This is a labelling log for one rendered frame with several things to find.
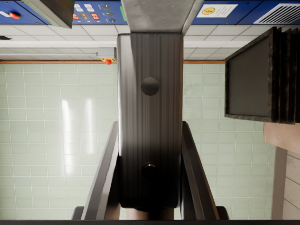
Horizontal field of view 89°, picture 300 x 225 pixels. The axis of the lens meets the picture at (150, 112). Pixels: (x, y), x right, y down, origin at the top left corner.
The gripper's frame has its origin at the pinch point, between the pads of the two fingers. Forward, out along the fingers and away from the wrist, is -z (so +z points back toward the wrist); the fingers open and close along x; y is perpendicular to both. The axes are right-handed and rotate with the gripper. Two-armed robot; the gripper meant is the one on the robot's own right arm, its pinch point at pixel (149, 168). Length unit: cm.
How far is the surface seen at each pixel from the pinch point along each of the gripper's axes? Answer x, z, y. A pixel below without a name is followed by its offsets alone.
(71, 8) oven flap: 18.6, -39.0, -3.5
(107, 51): 26, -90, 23
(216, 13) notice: -23, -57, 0
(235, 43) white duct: -47, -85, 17
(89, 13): 21, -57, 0
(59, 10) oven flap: 19.1, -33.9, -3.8
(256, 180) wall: -94, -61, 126
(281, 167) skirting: -115, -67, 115
